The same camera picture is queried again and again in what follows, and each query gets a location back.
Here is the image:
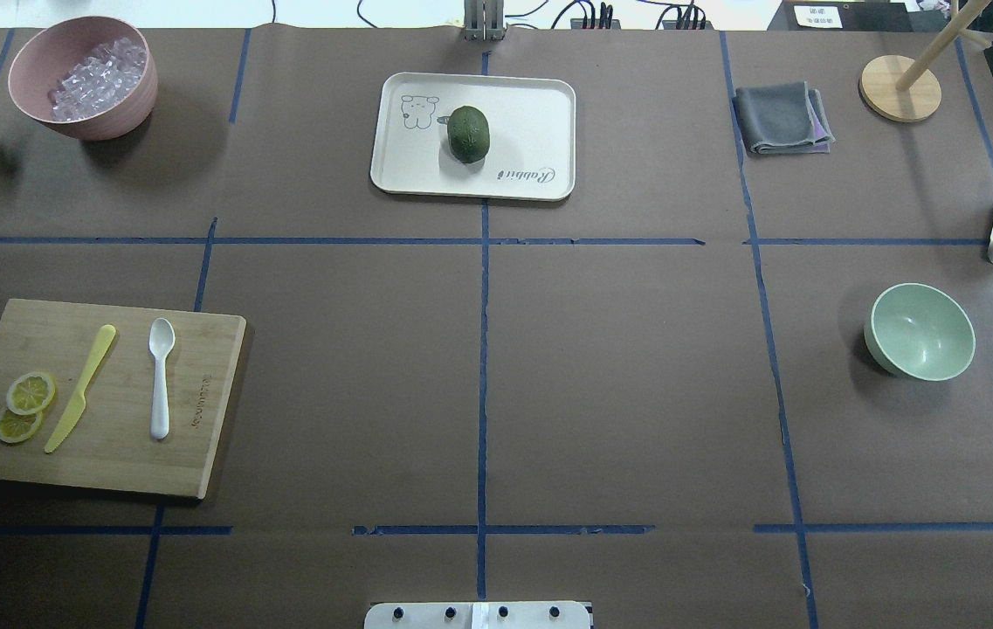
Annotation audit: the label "white plastic spoon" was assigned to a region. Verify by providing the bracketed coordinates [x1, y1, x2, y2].
[148, 317, 176, 441]

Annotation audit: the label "green bowl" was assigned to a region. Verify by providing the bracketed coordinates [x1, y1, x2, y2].
[863, 282, 976, 382]

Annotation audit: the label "pink bowl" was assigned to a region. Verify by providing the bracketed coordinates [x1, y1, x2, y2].
[8, 17, 158, 141]

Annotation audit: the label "white rabbit tray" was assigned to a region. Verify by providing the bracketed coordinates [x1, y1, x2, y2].
[369, 73, 576, 202]

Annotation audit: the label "green avocado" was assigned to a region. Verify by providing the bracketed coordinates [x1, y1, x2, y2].
[446, 105, 491, 164]

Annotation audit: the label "white pillar base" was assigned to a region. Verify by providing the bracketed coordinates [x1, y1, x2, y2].
[363, 600, 595, 628]

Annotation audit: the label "grey folded cloth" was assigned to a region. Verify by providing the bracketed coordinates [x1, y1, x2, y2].
[733, 82, 836, 155]

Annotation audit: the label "wooden cutting board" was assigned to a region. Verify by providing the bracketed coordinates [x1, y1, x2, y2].
[0, 299, 247, 499]

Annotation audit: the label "yellow plastic knife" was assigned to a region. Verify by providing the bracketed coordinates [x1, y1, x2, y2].
[44, 325, 118, 454]

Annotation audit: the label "clear ice cubes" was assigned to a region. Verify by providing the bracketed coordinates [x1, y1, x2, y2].
[49, 37, 150, 122]

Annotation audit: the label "wooden mug tree stand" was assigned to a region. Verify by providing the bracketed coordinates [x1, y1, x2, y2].
[859, 1, 992, 123]

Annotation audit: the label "upper lemon slice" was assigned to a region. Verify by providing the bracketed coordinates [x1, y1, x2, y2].
[6, 371, 57, 417]

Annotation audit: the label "lemon slice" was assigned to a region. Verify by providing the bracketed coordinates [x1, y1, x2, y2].
[6, 371, 57, 417]
[0, 407, 45, 445]

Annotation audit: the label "lower lemon slice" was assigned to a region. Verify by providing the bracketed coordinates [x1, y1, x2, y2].
[0, 407, 45, 445]

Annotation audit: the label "aluminium frame post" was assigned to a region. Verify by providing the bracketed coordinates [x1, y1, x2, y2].
[463, 0, 507, 41]

